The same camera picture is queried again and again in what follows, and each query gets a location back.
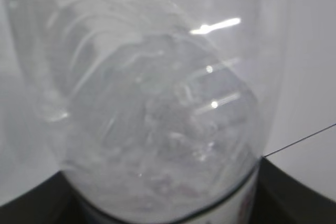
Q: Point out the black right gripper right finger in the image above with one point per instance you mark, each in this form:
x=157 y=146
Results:
x=282 y=199

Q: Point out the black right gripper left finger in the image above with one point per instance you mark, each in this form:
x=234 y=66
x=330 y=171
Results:
x=50 y=202

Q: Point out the clear water bottle red label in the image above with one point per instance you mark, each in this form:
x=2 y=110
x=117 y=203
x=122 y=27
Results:
x=153 y=111

